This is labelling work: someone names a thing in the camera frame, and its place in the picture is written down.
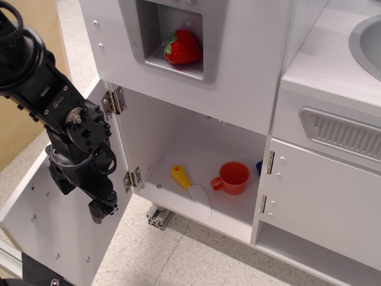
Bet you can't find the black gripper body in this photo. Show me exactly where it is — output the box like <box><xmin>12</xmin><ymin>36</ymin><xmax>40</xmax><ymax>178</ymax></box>
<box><xmin>45</xmin><ymin>144</ymin><xmax>118</xmax><ymax>213</ymax></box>

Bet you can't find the upper fridge door hinge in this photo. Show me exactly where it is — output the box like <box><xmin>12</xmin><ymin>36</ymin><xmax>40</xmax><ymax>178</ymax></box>
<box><xmin>102</xmin><ymin>86</ymin><xmax>127</xmax><ymax>120</ymax></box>

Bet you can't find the white oven cabinet door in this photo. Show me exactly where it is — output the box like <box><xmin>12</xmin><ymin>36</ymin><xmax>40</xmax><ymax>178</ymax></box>
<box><xmin>259</xmin><ymin>139</ymin><xmax>380</xmax><ymax>269</ymax></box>

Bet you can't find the grey toy sink basin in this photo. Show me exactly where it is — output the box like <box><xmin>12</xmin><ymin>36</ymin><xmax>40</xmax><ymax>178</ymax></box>
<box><xmin>349</xmin><ymin>15</ymin><xmax>380</xmax><ymax>80</ymax></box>

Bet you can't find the orange toy cup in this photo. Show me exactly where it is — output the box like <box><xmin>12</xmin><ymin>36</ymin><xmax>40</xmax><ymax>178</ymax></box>
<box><xmin>210</xmin><ymin>161</ymin><xmax>250</xmax><ymax>195</ymax></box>

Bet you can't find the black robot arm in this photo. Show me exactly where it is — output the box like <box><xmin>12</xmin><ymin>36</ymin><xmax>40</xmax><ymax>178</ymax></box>
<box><xmin>1</xmin><ymin>1</ymin><xmax>118</xmax><ymax>224</ymax></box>

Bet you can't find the fridge door hinge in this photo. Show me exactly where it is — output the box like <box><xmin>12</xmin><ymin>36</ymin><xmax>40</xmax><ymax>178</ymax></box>
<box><xmin>123</xmin><ymin>167</ymin><xmax>143</xmax><ymax>192</ymax></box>
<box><xmin>102</xmin><ymin>86</ymin><xmax>127</xmax><ymax>120</ymax></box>

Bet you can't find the aluminium frame rail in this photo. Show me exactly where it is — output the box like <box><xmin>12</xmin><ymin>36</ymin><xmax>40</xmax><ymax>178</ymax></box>
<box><xmin>1</xmin><ymin>240</ymin><xmax>23</xmax><ymax>278</ymax></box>

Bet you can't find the lower fridge door hinge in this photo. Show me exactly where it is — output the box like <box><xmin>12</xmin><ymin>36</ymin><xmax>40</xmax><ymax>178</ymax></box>
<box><xmin>123</xmin><ymin>167</ymin><xmax>143</xmax><ymax>192</ymax></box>

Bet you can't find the yellow handled toy knife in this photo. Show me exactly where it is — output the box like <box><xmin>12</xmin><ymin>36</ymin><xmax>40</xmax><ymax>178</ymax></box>
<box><xmin>171</xmin><ymin>165</ymin><xmax>212</xmax><ymax>218</ymax></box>

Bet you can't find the upper brass door hinge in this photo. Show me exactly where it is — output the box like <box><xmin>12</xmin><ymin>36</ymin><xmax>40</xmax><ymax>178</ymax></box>
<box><xmin>266</xmin><ymin>151</ymin><xmax>274</xmax><ymax>175</ymax></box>

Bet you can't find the lower brass door hinge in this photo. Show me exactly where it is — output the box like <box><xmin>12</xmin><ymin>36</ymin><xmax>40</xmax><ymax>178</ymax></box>
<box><xmin>259</xmin><ymin>195</ymin><xmax>267</xmax><ymax>213</ymax></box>

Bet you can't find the white fridge door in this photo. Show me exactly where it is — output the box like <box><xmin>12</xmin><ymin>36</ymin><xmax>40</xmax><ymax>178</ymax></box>
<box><xmin>0</xmin><ymin>77</ymin><xmax>129</xmax><ymax>286</ymax></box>

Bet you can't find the white toy kitchen counter unit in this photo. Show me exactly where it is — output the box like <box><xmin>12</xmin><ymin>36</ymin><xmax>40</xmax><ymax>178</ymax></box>
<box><xmin>251</xmin><ymin>1</ymin><xmax>380</xmax><ymax>285</ymax></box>

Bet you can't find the brass door hinge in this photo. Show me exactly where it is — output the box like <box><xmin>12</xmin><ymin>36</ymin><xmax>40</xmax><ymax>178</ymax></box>
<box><xmin>266</xmin><ymin>151</ymin><xmax>274</xmax><ymax>175</ymax></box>
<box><xmin>259</xmin><ymin>195</ymin><xmax>267</xmax><ymax>213</ymax></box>

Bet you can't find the white toy fridge cabinet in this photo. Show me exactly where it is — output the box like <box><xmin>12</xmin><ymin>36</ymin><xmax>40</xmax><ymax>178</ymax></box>
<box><xmin>80</xmin><ymin>1</ymin><xmax>294</xmax><ymax>243</ymax></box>

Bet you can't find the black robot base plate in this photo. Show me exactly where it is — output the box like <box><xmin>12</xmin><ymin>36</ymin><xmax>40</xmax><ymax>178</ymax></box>
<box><xmin>21</xmin><ymin>253</ymin><xmax>73</xmax><ymax>286</ymax></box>

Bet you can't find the aluminium extrusion foot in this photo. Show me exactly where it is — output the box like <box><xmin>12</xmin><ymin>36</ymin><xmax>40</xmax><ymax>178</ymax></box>
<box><xmin>146</xmin><ymin>204</ymin><xmax>174</xmax><ymax>231</ymax></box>

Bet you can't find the grey dispenser niche frame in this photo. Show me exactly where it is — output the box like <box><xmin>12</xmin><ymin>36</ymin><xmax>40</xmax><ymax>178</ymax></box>
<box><xmin>119</xmin><ymin>1</ymin><xmax>228</xmax><ymax>83</ymax></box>

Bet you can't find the grey vent panel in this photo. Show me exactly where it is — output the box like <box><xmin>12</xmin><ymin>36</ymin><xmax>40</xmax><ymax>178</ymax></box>
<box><xmin>299</xmin><ymin>107</ymin><xmax>380</xmax><ymax>161</ymax></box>

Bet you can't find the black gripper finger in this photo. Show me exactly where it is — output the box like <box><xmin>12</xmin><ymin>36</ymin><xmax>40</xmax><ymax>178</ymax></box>
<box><xmin>49</xmin><ymin>165</ymin><xmax>76</xmax><ymax>195</ymax></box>
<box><xmin>88</xmin><ymin>200</ymin><xmax>112</xmax><ymax>224</ymax></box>

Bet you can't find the red toy strawberry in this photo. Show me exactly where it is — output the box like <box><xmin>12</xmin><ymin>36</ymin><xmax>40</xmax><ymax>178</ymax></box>
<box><xmin>164</xmin><ymin>29</ymin><xmax>202</xmax><ymax>65</ymax></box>

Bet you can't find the blue toy object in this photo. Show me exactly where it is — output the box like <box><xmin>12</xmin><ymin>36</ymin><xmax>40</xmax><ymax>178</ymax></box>
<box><xmin>256</xmin><ymin>160</ymin><xmax>263</xmax><ymax>175</ymax></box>

